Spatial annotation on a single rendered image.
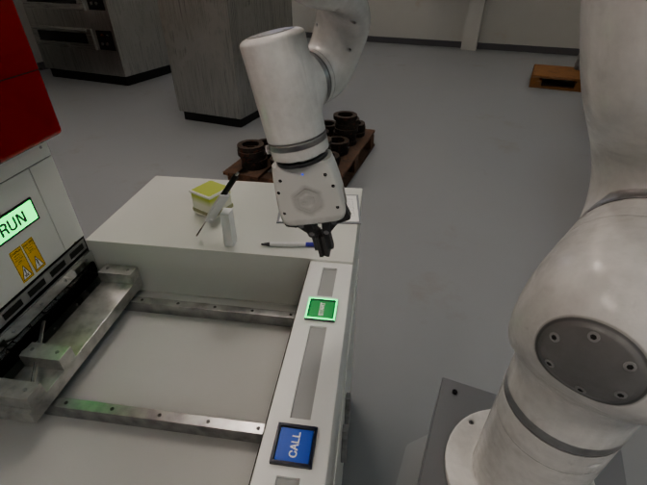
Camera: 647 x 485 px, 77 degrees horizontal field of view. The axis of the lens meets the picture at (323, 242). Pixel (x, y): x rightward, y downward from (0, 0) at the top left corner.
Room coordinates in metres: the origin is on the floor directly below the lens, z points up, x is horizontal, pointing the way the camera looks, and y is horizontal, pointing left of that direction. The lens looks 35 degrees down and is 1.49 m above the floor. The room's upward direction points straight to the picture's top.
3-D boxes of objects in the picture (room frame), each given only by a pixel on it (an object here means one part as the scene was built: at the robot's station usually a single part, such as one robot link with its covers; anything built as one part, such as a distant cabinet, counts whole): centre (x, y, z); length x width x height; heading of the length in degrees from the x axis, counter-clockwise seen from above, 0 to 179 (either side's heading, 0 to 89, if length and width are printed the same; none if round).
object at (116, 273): (0.74, 0.48, 0.89); 0.08 x 0.03 x 0.03; 82
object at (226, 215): (0.77, 0.23, 1.03); 0.06 x 0.04 x 0.13; 82
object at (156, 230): (0.91, 0.22, 0.89); 0.62 x 0.35 x 0.14; 82
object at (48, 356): (0.50, 0.51, 0.89); 0.08 x 0.03 x 0.03; 82
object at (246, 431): (0.41, 0.33, 0.84); 0.50 x 0.02 x 0.03; 82
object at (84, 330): (0.57, 0.50, 0.87); 0.36 x 0.08 x 0.03; 172
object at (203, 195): (0.91, 0.28, 1.00); 0.07 x 0.07 x 0.07; 56
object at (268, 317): (0.68, 0.29, 0.84); 0.50 x 0.02 x 0.03; 82
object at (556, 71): (6.27, -3.78, 0.20); 1.35 x 0.93 x 0.39; 68
